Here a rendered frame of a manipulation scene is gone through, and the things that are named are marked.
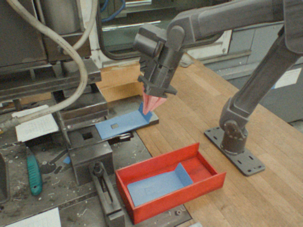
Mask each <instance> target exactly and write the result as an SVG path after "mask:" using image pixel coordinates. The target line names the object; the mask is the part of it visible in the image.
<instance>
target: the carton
mask: <svg viewBox="0 0 303 227"><path fill-rule="evenodd" d="M139 75H140V76H143V74H142V73H141V72H140V65H136V66H131V67H127V68H122V69H117V70H111V71H106V72H102V73H101V77H102V81H101V82H97V83H96V84H97V86H98V88H99V89H100V91H101V93H102V94H103V96H104V98H105V99H106V101H107V102H111V101H115V100H119V99H123V98H127V97H131V96H135V95H140V96H143V92H142V86H143V83H142V82H139V81H138V80H137V79H138V76H139Z"/></svg>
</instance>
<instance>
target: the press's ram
mask: <svg viewBox="0 0 303 227"><path fill-rule="evenodd" d="M82 61H83V63H84V66H85V67H86V70H87V75H88V80H87V84H86V87H85V89H84V91H83V93H82V94H81V96H80V97H79V98H77V99H76V100H75V102H74V103H72V104H71V105H70V106H68V107H66V108H64V109H62V110H59V111H58V112H59V115H60V118H61V121H62V124H63V127H66V128H67V129H72V128H73V127H74V125H75V124H78V123H81V122H84V121H88V120H92V119H96V118H99V117H103V116H107V115H108V105H107V101H106V99H105V98H104V96H103V94H102V93H101V91H100V89H99V88H98V86H97V84H96V83H97V82H101V81H102V77H101V70H100V69H99V68H98V67H97V66H96V64H95V63H94V61H93V59H92V58H90V59H82ZM59 62H60V63H57V64H56V65H42V66H36V67H31V68H26V69H20V70H13V71H7V72H1V73H0V103H1V102H6V101H11V100H16V99H20V98H25V97H30V96H36V95H40V94H45V93H50V92H52V95H53V98H54V101H55V104H56V105H57V104H59V103H60V102H62V101H64V100H66V99H68V98H69V97H71V96H72V95H73V94H74V92H75V91H76V90H77V88H78V86H79V84H80V71H79V68H78V66H77V64H76V62H75V61H74V60H73V59H67V60H62V61H59Z"/></svg>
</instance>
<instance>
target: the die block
mask: <svg viewBox="0 0 303 227"><path fill-rule="evenodd" d="M61 132H62V131H61ZM62 137H63V141H64V144H65V146H66V143H65V140H64V136H63V133H62ZM90 138H93V136H92V135H88V136H84V137H83V139H84V140H87V139H90ZM66 150H67V152H68V149H67V146H66ZM70 161H71V159H70ZM97 161H99V162H102V163H103V165H104V168H105V170H106V173H107V175H108V176H109V175H112V174H114V173H115V172H114V163H113V155H109V156H106V157H102V158H99V159H96V160H93V161H89V162H88V163H85V164H82V165H79V166H75V167H73V164H72V161H71V166H72V169H73V173H74V176H75V179H76V182H77V186H81V185H83V184H86V183H89V182H92V179H91V176H90V172H89V166H90V164H92V163H93V162H97Z"/></svg>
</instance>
